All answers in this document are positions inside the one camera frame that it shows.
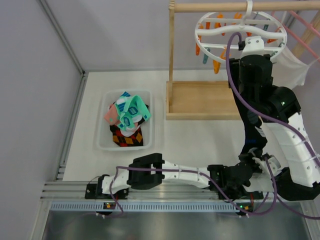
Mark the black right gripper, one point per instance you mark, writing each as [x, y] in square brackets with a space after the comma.
[251, 60]

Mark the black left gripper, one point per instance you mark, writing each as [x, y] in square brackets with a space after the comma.
[235, 185]

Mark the white round clip hanger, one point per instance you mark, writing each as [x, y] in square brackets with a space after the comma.
[240, 35]

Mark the mint green sock blue stripes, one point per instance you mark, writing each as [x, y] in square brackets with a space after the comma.
[120, 103]

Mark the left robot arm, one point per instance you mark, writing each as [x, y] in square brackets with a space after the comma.
[150, 171]

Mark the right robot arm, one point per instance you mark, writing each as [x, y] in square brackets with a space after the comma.
[259, 102]

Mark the wooden hanger rack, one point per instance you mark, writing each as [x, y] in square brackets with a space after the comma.
[213, 100]

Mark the pink plastic hanger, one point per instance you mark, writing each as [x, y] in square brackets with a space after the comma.
[303, 28]

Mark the white cloth bag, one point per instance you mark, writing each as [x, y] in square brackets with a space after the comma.
[288, 71]

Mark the argyle red orange black sock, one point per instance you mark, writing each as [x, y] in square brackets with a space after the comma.
[127, 139]

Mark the white plastic basket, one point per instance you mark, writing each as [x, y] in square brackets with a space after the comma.
[104, 137]

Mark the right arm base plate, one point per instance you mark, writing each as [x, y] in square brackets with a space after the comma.
[250, 197]

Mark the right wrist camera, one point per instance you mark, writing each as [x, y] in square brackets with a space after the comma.
[253, 45]

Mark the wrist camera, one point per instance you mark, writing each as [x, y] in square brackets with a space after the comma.
[253, 45]
[267, 162]

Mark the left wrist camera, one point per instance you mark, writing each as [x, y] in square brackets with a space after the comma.
[267, 162]

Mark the slotted white cable duct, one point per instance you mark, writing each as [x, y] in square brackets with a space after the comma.
[136, 206]

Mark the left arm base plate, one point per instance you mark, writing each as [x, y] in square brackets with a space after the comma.
[94, 192]

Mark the aluminium mounting rail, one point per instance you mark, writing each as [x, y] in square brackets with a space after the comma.
[167, 192]

